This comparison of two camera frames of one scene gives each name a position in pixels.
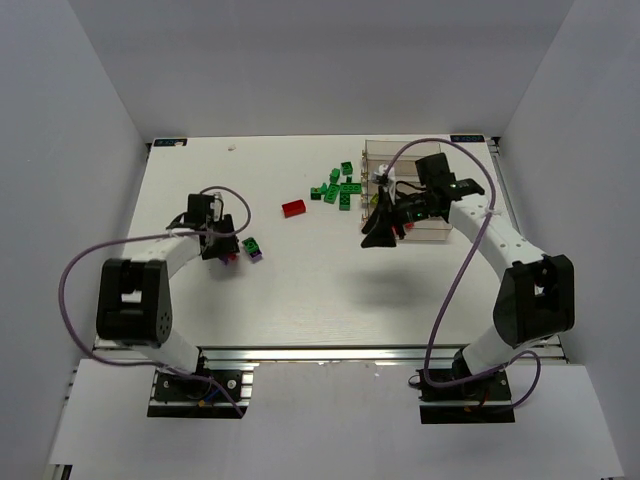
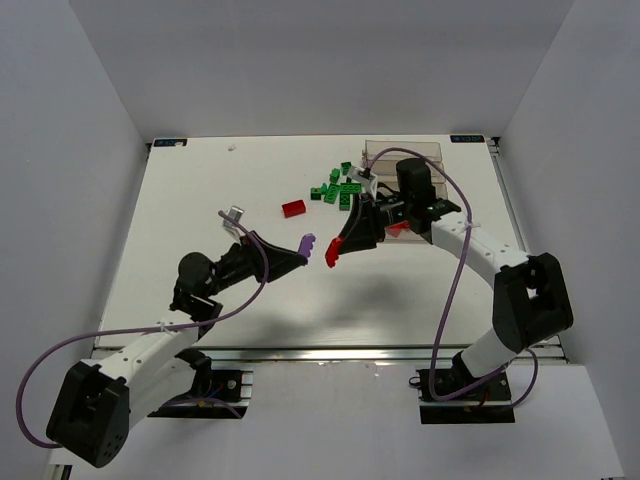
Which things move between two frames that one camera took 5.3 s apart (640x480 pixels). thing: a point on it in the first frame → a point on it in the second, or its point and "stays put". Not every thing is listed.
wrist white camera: [391, 175] → [366, 179]
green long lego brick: [331, 194] stays put
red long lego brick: [293, 208] stays put
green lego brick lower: [344, 204] stays put
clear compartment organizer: [382, 152] stays put
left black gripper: [223, 245] → [255, 254]
